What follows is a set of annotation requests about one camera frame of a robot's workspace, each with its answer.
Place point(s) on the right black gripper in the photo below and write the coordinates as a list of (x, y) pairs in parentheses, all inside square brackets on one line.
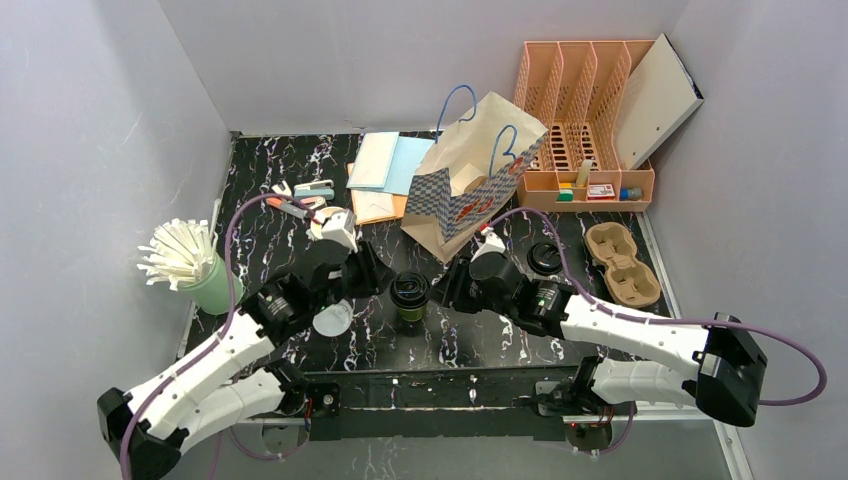
[(457, 291)]

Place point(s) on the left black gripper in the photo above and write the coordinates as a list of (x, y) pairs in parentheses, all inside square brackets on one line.
[(370, 273)]

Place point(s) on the green cup with black lid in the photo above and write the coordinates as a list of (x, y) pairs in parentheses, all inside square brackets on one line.
[(409, 293)]

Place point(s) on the blue checkered paper bag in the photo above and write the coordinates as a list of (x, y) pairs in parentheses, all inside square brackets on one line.
[(494, 135)]

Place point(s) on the stack of white paper cups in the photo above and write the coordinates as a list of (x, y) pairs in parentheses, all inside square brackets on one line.
[(318, 220)]

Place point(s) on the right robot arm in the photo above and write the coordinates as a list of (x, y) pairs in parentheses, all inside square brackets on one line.
[(718, 370)]

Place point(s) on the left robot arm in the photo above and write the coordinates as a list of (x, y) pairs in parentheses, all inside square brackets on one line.
[(151, 426)]

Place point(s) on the clear plastic cup lid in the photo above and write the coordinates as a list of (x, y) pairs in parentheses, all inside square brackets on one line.
[(334, 320)]

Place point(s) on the black cup lid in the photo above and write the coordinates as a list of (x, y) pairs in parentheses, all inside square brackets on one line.
[(544, 259)]

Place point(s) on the pink white mini stapler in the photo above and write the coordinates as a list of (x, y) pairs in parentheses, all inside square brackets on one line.
[(314, 203)]

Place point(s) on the green cup of straws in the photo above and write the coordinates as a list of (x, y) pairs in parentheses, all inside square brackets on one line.
[(181, 254)]

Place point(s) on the white staple remover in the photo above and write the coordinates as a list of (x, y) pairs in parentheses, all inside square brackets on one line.
[(282, 189)]

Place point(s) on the green eraser block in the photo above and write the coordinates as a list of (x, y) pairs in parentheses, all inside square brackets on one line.
[(565, 195)]

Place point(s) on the light blue envelope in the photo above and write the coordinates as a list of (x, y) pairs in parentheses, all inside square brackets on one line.
[(386, 162)]

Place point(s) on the peach desk file organizer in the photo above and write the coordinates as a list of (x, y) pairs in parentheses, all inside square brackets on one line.
[(575, 89)]

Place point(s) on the white board binder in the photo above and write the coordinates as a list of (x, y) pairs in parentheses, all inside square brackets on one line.
[(660, 94)]

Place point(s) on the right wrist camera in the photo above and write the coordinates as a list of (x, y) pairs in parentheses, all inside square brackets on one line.
[(492, 243)]

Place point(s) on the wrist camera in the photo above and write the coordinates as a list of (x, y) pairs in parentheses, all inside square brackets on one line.
[(492, 243), (341, 228)]

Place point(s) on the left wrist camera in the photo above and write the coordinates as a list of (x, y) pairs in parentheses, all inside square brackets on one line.
[(341, 228)]

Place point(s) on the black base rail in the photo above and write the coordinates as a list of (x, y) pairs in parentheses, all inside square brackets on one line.
[(466, 402)]

